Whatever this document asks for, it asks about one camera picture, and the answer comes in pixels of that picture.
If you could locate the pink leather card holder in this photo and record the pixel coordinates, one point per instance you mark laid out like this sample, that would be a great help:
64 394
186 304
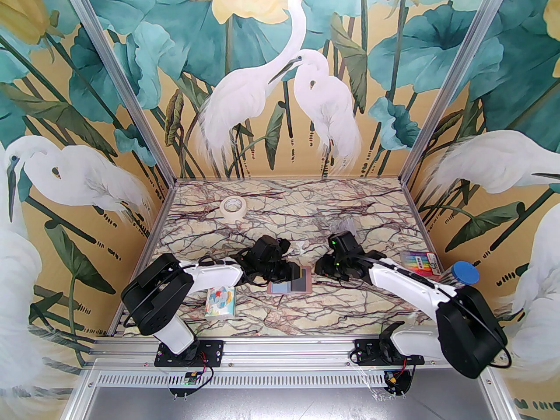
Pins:
278 288

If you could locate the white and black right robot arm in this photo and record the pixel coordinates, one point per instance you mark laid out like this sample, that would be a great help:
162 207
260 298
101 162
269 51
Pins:
407 280

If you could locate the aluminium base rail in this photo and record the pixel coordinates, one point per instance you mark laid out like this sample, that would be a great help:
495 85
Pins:
284 350

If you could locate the white tape roll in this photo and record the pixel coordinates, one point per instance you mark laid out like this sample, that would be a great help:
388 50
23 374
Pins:
232 217

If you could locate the cartoon print tissue pack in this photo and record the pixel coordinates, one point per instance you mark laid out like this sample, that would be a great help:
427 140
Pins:
221 302

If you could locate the aluminium frame post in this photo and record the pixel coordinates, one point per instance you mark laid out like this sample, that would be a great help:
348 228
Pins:
120 75
451 77

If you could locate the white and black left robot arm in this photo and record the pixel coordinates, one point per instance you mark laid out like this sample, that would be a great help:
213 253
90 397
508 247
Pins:
214 274

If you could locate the rainbow coloured flat box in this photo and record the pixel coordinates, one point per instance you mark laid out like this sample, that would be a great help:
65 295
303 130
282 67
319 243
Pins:
420 264

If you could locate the grey slotted metal panel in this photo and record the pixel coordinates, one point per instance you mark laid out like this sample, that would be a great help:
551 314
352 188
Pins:
284 403

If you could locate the clear tube with blue lid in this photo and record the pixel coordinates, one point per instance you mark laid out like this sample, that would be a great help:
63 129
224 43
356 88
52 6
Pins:
466 273

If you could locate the clear plastic card box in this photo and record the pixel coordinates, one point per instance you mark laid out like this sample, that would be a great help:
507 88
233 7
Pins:
345 225

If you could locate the grey card with black stripe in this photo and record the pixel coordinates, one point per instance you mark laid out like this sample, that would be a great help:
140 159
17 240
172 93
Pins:
299 286

